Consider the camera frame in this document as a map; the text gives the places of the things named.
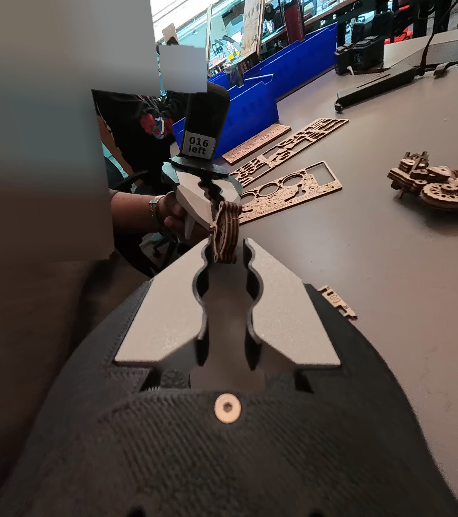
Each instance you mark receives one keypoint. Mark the person's left forearm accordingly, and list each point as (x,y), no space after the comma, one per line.
(132,210)

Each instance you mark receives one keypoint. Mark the person's left hand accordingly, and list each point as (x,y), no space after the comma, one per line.
(172,214)

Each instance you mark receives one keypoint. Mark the wooden sheet with round holes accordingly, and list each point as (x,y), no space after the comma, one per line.
(293,200)

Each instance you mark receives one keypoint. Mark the wooden model vehicle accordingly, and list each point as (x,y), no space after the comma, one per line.
(443,190)

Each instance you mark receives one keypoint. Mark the black power strip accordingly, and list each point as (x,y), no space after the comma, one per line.
(374,89)

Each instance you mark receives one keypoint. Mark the slotted wooden card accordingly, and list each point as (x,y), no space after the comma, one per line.
(336,301)

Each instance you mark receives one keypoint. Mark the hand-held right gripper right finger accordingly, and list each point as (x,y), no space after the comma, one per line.
(293,323)

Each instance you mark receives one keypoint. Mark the layered wooden gear wheel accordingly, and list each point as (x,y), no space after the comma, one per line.
(225,230)

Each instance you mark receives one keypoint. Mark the wooden lattice cut-out sheet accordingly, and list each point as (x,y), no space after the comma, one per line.
(281,155)

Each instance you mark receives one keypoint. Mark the grey desk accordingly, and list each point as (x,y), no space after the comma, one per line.
(374,262)

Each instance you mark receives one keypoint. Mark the engraved wooden board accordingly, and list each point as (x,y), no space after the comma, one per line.
(257,143)

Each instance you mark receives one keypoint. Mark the wooden display board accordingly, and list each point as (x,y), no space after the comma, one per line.
(253,24)

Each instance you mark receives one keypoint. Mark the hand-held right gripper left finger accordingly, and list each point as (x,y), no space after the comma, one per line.
(160,319)

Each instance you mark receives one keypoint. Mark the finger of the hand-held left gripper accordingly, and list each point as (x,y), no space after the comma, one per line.
(192,198)
(229,193)

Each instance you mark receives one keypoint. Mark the black battery charger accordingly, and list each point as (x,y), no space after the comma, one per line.
(360,56)

